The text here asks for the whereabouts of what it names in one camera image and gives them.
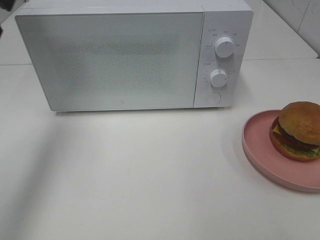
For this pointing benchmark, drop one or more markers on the white round door button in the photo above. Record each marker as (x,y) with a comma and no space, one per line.
(213,98)

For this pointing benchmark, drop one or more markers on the burger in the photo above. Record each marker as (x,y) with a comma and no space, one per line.
(295,132)

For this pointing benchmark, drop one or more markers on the white microwave door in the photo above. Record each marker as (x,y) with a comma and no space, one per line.
(92,62)

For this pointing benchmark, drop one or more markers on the white microwave knob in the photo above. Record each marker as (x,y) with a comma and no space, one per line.
(218,78)
(224,46)

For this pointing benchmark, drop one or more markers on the white microwave oven body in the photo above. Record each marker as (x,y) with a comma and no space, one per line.
(231,18)

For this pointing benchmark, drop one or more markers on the pink plate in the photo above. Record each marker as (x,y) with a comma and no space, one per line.
(260,152)

